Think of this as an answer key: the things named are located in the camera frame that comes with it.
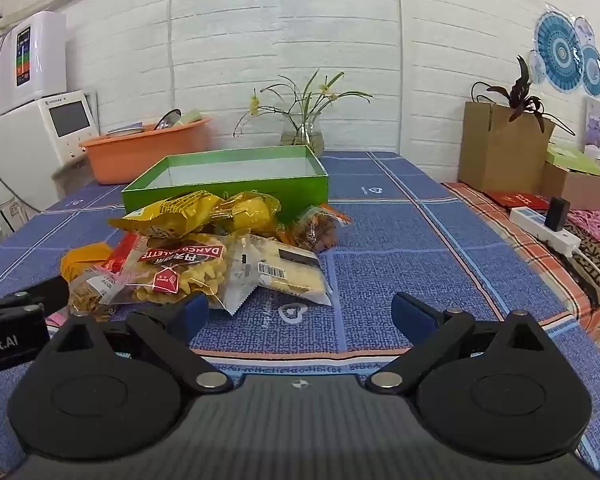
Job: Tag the cartoon picture card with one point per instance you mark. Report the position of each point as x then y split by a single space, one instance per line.
597 125

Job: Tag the white water purifier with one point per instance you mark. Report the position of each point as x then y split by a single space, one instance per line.
40 60

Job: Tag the clear packet of pale cake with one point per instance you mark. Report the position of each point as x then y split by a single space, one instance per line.
290 272

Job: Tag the white power strip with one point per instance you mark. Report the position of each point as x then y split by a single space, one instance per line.
530 220

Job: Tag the pale green plate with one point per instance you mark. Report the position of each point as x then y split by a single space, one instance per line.
190 117

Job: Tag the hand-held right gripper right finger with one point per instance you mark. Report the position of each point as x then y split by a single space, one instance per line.
410 312

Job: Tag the blue checked tablecloth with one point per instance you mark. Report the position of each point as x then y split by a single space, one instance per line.
380 270

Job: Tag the dark purple plant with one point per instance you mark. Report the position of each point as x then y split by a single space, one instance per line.
520 92

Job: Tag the clear packet of noodle snack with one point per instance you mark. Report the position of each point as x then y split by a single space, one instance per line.
87 295

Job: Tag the medium blue paper fan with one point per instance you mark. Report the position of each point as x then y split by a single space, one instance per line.
592 70

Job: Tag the large cardboard box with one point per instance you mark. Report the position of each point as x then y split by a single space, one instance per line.
500 155

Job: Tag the green cardboard box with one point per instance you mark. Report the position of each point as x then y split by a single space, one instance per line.
280 190

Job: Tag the brown patterned cloth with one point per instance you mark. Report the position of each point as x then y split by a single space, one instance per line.
586 287

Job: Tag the black power adapter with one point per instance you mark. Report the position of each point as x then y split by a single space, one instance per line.
557 212

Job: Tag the yellow crinkled snack packet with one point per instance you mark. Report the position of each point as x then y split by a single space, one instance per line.
175 210

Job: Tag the small cardboard box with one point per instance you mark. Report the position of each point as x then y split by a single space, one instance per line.
575 190

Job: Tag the flat box in basin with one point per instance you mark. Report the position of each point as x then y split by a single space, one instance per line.
126 129

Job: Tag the clear cookie packet red label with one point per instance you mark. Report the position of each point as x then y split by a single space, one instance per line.
180 270

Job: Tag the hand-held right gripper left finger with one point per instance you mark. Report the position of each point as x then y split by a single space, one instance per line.
192 314

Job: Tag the green flat packets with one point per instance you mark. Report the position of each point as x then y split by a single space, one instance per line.
572 160

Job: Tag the orange plaid cloth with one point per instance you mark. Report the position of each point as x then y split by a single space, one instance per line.
500 240

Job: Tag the yellow-flowered plant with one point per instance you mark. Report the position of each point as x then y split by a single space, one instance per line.
254 105

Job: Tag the steel pot lid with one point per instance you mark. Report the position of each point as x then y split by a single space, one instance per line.
167 120

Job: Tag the glass vase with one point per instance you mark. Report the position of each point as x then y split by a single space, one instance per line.
302 139

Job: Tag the large blue paper fan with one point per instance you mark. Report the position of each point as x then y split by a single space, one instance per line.
557 45

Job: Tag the small pale paper fan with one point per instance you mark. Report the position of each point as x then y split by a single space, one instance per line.
584 30
536 67

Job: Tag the red booklet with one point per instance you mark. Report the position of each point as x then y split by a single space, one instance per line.
517 200

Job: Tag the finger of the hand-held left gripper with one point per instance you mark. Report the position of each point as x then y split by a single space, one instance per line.
47 291

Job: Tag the pink snack packet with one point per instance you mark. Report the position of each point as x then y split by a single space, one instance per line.
59 320

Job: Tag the orange plastic basin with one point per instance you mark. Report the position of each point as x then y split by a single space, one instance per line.
145 160

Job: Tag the white appliance with screen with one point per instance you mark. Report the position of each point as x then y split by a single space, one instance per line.
25 145

